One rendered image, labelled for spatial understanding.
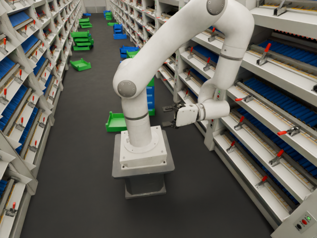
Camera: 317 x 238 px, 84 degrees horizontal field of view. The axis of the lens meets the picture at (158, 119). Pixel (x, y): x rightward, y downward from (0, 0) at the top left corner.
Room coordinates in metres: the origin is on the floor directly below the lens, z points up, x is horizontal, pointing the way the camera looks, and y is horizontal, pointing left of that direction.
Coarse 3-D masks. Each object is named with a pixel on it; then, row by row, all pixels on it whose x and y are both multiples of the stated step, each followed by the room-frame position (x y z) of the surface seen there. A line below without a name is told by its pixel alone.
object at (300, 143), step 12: (252, 72) 0.98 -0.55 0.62; (240, 96) 0.83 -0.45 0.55; (252, 108) 0.72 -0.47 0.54; (264, 108) 0.70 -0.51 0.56; (264, 120) 0.64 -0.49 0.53; (276, 120) 0.61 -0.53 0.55; (276, 132) 0.58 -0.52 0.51; (300, 132) 0.53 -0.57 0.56; (300, 144) 0.47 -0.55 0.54; (312, 144) 0.46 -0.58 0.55; (312, 156) 0.42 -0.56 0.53
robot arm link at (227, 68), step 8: (224, 56) 0.69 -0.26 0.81; (224, 64) 0.68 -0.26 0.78; (232, 64) 0.67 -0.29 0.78; (240, 64) 0.68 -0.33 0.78; (216, 72) 0.70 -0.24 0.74; (224, 72) 0.67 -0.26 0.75; (232, 72) 0.67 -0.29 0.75; (208, 80) 0.75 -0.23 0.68; (216, 80) 0.69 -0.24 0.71; (224, 80) 0.67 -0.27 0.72; (232, 80) 0.67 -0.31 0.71; (200, 88) 0.79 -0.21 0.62; (208, 88) 0.76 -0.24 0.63; (216, 88) 0.78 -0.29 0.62; (224, 88) 0.67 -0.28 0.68; (200, 96) 0.77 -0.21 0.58; (208, 96) 0.77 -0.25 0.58
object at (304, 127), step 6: (240, 84) 0.90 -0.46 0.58; (246, 90) 0.84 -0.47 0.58; (252, 90) 0.82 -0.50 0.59; (258, 96) 0.77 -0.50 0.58; (264, 102) 0.72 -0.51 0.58; (270, 102) 0.70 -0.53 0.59; (270, 108) 0.69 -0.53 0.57; (276, 108) 0.66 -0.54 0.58; (282, 114) 0.62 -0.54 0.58; (288, 114) 0.61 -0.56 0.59; (282, 120) 0.60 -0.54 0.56; (288, 120) 0.59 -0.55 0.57; (294, 120) 0.57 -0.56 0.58; (300, 126) 0.54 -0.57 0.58; (306, 126) 0.53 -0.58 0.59; (306, 132) 0.51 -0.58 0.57; (312, 132) 0.50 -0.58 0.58
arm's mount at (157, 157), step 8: (152, 128) 0.79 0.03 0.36; (160, 128) 0.78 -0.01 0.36; (160, 136) 0.71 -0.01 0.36; (160, 144) 0.65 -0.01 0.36; (120, 152) 0.61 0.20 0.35; (128, 152) 0.61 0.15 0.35; (152, 152) 0.60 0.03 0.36; (160, 152) 0.60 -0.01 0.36; (120, 160) 0.56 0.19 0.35; (128, 160) 0.56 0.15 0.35; (136, 160) 0.56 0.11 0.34; (144, 160) 0.57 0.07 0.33; (152, 160) 0.57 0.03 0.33; (160, 160) 0.58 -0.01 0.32; (128, 168) 0.55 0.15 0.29; (136, 168) 0.56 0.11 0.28
